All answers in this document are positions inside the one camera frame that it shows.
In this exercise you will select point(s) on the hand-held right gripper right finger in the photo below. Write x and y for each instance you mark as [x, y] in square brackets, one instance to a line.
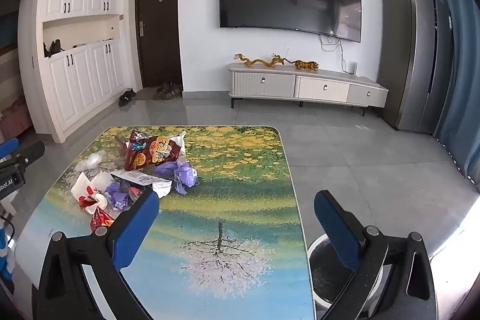
[337, 230]

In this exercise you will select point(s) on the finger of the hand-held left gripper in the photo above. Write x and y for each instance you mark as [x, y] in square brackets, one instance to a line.
[30, 154]
[8, 148]

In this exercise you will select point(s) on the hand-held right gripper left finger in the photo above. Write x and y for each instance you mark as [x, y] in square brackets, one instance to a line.
[131, 230]

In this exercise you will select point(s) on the small purple wrapper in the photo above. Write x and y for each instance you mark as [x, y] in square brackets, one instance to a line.
[117, 196]

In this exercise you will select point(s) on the white waste bin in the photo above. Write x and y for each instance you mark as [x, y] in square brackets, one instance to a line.
[322, 275]

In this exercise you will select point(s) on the white paper receipt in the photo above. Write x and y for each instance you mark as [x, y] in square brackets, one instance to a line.
[138, 179]

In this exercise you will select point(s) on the red and white paper wrapper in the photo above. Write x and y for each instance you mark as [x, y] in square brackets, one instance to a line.
[84, 192]

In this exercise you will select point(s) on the large purple wrapper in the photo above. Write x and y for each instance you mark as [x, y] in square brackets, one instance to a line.
[183, 173]

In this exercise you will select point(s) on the brown snack bag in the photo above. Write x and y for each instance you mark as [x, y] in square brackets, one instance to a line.
[153, 153]

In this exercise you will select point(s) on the small red packet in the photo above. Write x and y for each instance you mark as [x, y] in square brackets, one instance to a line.
[100, 219]

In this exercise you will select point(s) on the clear crumpled plastic wrapper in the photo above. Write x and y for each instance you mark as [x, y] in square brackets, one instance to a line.
[90, 161]

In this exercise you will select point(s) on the blue and white cloth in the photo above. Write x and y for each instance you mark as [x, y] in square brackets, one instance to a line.
[3, 248]

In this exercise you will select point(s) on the thin red twisted wrapper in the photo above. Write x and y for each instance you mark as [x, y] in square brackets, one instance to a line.
[120, 144]

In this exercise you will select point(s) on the white shoe cabinet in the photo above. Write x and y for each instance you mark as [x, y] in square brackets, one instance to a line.
[82, 80]

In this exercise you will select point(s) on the landscape print coffee table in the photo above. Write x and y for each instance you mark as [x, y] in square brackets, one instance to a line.
[232, 192]

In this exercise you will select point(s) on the black handbag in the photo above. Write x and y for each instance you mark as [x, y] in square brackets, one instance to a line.
[54, 48]

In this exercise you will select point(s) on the black shoes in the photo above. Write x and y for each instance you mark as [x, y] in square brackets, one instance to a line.
[127, 97]

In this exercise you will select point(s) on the brown shoes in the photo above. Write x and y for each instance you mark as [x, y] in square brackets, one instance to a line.
[168, 91]

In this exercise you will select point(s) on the white television stand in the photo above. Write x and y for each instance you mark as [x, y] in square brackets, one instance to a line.
[300, 87]

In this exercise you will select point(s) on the small white device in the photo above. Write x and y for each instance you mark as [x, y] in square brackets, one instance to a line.
[352, 68]

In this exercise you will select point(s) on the gold tiger figurine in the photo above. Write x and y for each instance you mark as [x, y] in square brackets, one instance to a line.
[306, 66]

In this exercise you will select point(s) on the dark brown door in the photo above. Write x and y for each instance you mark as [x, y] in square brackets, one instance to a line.
[161, 27]

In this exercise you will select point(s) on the grey refrigerator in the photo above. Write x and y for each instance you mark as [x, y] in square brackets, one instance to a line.
[408, 57]

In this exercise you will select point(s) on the long gold dragon figurine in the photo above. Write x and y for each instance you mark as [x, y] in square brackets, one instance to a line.
[255, 61]

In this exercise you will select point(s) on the blue curtain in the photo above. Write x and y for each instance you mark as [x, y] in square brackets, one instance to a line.
[461, 80]

